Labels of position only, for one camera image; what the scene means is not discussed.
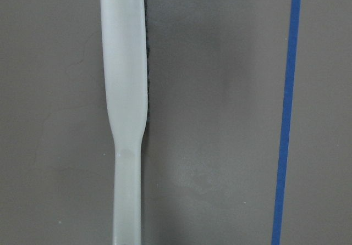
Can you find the beige hand brush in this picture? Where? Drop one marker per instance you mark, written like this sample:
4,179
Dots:
125,75

